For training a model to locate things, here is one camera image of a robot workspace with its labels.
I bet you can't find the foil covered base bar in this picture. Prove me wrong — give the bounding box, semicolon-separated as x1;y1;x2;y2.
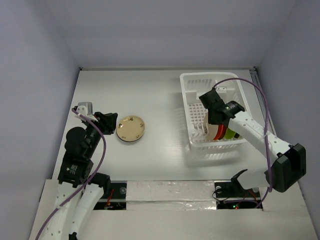
125;180;217;211

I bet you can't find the beige plate with black patch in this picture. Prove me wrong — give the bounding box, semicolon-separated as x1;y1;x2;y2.
203;113;219;141

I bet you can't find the white plastic dish rack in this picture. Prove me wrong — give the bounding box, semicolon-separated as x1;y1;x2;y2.
179;71;249;151

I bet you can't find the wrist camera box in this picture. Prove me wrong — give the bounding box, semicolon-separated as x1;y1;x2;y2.
71;101;95;120
214;86;227;95

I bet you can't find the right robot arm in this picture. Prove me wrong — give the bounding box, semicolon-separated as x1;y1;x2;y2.
199;89;307;196

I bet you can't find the green plate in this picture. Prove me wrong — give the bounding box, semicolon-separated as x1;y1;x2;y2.
223;128;240;140

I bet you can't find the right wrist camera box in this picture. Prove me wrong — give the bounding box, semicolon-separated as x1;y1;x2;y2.
214;86;227;95

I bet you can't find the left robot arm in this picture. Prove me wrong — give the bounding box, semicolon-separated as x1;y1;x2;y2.
35;107;118;240

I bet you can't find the beige plate with marks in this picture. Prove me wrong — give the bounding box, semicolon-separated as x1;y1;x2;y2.
116;115;146;136

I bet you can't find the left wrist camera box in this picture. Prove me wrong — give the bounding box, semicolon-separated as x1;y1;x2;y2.
71;101;95;120

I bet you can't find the orange plate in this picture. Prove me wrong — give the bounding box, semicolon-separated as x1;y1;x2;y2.
213;124;227;141

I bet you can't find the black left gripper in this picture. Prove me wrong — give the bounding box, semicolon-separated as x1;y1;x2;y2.
83;110;118;156

